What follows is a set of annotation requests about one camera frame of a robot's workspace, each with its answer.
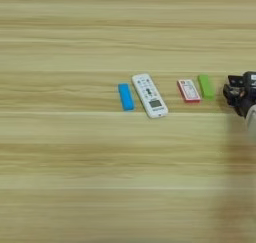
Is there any green rectangular block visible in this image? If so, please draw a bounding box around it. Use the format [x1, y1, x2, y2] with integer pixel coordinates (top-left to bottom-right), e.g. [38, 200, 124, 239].
[197, 74, 216, 101]

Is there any blue rectangular block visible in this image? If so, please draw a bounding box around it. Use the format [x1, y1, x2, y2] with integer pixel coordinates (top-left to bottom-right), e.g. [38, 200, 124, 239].
[117, 82, 136, 112]

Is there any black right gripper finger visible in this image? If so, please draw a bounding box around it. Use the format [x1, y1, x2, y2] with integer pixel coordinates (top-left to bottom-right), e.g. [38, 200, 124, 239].
[222, 83, 242, 107]

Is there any black box with white label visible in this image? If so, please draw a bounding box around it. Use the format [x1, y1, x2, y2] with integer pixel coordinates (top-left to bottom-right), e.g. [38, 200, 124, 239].
[242, 70, 256, 89]

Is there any red and white card box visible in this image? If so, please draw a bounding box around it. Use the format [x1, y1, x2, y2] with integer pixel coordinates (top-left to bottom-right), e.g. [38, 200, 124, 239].
[176, 78, 202, 104]

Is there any white remote control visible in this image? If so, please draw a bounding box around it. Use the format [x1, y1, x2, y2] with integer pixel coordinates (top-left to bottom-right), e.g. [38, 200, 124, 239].
[131, 73, 170, 119]

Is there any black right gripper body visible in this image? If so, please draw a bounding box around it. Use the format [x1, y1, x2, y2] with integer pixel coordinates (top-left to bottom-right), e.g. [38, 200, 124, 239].
[229, 83, 256, 119]

